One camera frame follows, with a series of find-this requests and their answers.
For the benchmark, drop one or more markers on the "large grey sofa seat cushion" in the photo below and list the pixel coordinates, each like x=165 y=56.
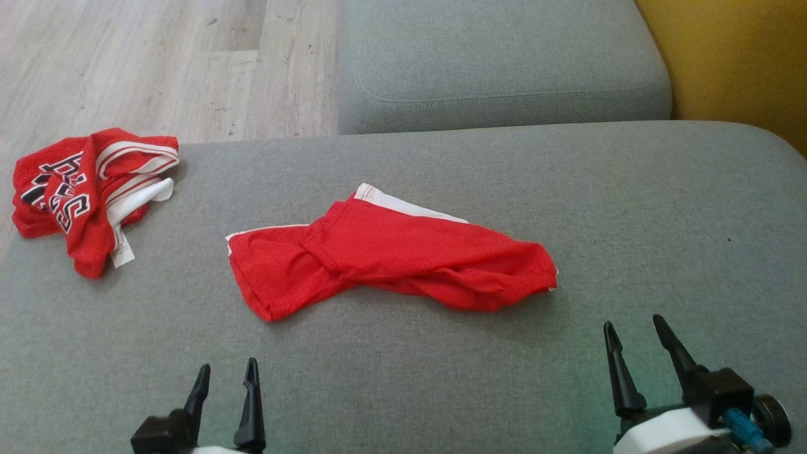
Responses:
x=403 y=378

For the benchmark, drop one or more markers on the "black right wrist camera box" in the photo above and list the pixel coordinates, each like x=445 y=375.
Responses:
x=725 y=391

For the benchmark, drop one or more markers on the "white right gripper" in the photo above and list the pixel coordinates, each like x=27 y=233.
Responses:
x=662 y=435

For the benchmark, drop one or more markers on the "red lettered basketball jersey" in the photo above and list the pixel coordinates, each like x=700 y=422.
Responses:
x=79 y=236

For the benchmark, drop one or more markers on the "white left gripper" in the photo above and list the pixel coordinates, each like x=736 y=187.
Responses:
x=217 y=450

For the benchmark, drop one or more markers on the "red mesh shorts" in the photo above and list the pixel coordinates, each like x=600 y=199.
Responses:
x=391 y=246

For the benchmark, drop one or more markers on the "large yellow sofa back cushion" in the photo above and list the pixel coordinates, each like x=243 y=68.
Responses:
x=744 y=57

